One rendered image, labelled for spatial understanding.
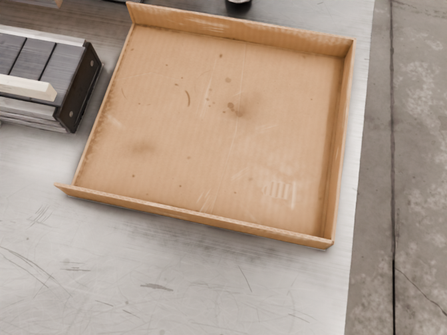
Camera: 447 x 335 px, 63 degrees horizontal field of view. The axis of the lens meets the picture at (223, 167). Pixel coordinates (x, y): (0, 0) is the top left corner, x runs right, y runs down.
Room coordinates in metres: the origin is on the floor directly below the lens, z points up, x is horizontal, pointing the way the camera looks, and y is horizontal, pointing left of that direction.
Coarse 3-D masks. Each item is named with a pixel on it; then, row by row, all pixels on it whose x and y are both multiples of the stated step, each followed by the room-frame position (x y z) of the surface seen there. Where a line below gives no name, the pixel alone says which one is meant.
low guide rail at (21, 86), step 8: (0, 80) 0.23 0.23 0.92; (8, 80) 0.23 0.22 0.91; (16, 80) 0.23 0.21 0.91; (24, 80) 0.23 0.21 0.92; (32, 80) 0.23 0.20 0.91; (0, 88) 0.23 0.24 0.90; (8, 88) 0.22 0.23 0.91; (16, 88) 0.22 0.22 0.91; (24, 88) 0.22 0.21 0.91; (32, 88) 0.22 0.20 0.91; (40, 88) 0.22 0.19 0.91; (48, 88) 0.22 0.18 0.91; (32, 96) 0.22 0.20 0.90; (40, 96) 0.22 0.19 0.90; (48, 96) 0.21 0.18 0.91
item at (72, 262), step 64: (0, 0) 0.43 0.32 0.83; (64, 0) 0.42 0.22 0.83; (192, 0) 0.42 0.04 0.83; (256, 0) 0.41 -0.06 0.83; (320, 0) 0.41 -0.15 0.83; (0, 128) 0.22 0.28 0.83; (0, 192) 0.13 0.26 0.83; (0, 256) 0.06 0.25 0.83; (64, 256) 0.06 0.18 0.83; (128, 256) 0.05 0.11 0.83; (192, 256) 0.05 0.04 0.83; (256, 256) 0.05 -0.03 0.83; (320, 256) 0.05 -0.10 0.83; (0, 320) -0.01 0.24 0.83; (64, 320) -0.01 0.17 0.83; (128, 320) -0.01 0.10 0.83; (192, 320) -0.01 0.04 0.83; (256, 320) -0.02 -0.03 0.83; (320, 320) -0.02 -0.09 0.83
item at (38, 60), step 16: (0, 48) 0.30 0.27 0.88; (16, 48) 0.30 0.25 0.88; (32, 48) 0.30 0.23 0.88; (48, 48) 0.30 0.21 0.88; (64, 48) 0.30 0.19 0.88; (80, 48) 0.30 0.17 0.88; (0, 64) 0.28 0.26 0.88; (16, 64) 0.28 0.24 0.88; (32, 64) 0.27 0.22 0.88; (48, 64) 0.27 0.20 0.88; (64, 64) 0.27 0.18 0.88; (48, 80) 0.25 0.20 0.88; (64, 80) 0.25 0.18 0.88; (16, 96) 0.23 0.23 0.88; (64, 96) 0.23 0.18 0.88
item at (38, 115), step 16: (0, 32) 0.33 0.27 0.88; (16, 32) 0.33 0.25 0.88; (32, 32) 0.32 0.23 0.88; (80, 64) 0.28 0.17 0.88; (96, 64) 0.30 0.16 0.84; (80, 80) 0.26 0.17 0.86; (0, 96) 0.23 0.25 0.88; (80, 96) 0.25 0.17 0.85; (0, 112) 0.22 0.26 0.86; (16, 112) 0.22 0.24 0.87; (32, 112) 0.21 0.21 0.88; (48, 112) 0.21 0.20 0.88; (64, 112) 0.21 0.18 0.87; (80, 112) 0.23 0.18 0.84; (48, 128) 0.21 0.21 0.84; (64, 128) 0.21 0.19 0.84
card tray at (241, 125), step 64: (128, 64) 0.30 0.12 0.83; (192, 64) 0.30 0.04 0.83; (256, 64) 0.30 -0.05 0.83; (320, 64) 0.29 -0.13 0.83; (128, 128) 0.21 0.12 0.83; (192, 128) 0.21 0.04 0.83; (256, 128) 0.20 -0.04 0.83; (320, 128) 0.20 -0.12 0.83; (64, 192) 0.13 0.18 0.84; (128, 192) 0.13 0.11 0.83; (192, 192) 0.12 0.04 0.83; (256, 192) 0.12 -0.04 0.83; (320, 192) 0.12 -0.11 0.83
